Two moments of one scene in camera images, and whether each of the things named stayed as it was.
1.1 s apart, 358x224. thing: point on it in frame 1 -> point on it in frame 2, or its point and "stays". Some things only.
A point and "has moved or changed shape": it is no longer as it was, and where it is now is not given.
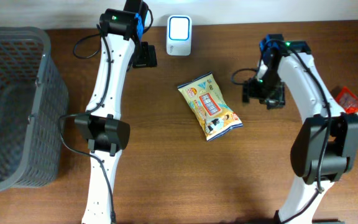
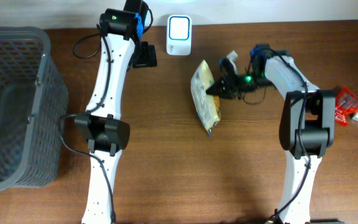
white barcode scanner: (179, 35) stays
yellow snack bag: (209, 100) has moved or changed shape
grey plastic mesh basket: (24, 110) stays
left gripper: (149, 56) stays
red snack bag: (350, 102) stays
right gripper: (250, 91) -> (230, 86)
